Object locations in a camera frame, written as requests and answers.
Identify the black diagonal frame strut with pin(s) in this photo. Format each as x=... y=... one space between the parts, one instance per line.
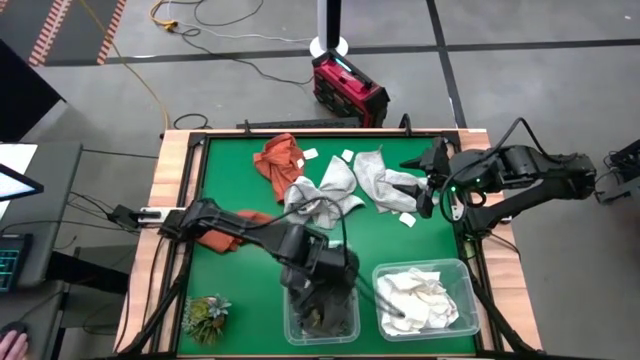
x=500 y=311
x=159 y=300

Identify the white tower fan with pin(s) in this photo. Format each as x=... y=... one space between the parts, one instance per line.
x=320 y=47

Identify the black table clamp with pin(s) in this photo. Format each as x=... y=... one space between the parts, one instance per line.
x=406 y=125
x=246 y=131

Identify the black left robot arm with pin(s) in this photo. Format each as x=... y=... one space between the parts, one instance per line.
x=240 y=227

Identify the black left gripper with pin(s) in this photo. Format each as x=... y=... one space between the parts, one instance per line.
x=325 y=275

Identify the red and black toolbox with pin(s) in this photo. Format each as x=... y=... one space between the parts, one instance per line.
x=350 y=90

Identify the computer screen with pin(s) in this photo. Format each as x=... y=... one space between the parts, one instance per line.
x=17 y=184

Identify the white red-striped towel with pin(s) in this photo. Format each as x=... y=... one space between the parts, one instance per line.
x=447 y=312

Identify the light grey towel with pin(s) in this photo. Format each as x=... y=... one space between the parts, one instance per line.
x=340 y=180
x=300 y=195
x=380 y=185

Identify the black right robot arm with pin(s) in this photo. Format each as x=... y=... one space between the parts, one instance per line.
x=525 y=165

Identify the black computer mouse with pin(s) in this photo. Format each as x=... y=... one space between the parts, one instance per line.
x=12 y=327

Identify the black desk crossbar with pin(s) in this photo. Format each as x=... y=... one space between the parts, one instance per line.
x=90 y=272

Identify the backlit keyboard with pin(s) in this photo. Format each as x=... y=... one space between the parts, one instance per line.
x=12 y=262

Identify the black panel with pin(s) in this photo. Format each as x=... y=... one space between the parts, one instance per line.
x=25 y=100

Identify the green table mat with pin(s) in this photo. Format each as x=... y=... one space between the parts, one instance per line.
x=240 y=290

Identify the grey desk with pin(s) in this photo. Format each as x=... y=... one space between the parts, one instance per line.
x=60 y=200

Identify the black power adapter box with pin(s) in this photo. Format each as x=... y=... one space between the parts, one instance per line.
x=125 y=216

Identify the long black bar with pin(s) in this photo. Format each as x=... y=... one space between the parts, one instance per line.
x=300 y=123

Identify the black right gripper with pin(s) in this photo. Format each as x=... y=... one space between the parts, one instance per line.
x=450 y=175

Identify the small succulent plant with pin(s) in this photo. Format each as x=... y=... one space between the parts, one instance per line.
x=205 y=320

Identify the clear plastic bin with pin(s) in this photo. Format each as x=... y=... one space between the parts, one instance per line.
x=292 y=337
x=467 y=300

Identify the orange towel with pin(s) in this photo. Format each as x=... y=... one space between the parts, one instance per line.
x=220 y=244
x=275 y=165

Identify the person's hand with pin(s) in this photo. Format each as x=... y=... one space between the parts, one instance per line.
x=12 y=347

